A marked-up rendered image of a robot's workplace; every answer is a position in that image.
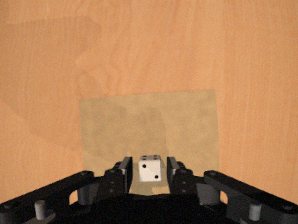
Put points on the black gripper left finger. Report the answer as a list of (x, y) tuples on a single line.
[(51, 202)]

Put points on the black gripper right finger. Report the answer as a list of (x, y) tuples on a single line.
[(246, 204)]

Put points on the tan square mat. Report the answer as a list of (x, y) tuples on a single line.
[(180, 124)]

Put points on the white die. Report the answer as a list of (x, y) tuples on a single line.
[(150, 168)]

